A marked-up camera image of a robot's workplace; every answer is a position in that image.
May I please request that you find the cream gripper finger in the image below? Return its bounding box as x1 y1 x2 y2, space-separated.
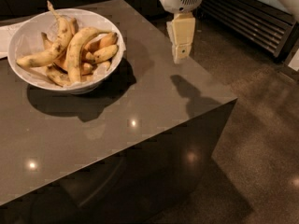
166 12 195 63

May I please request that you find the large curved yellow banana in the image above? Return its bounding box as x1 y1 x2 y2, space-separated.
65 27 108 83

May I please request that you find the small upper orange banana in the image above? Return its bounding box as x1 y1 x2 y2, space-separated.
85 33 118 53

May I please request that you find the small middle yellow banana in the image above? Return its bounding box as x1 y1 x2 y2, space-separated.
81 45 119 64

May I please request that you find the long spotted yellow banana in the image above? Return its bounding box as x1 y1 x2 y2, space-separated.
16 1 73 68

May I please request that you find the white bowl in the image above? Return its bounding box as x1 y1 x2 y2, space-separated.
7 8 125 95

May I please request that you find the orange banana under pile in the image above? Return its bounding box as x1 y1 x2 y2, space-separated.
54 54 93 76

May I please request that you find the spotted bottom banana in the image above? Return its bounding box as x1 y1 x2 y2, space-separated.
45 65 72 87

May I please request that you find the white paper bowl liner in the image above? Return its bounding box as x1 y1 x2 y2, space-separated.
13 14 127 91

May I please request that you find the dark slatted cabinet vent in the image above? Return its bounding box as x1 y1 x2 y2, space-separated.
200 0 298 61

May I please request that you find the white paper napkin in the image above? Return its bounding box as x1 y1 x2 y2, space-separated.
0 22 22 59

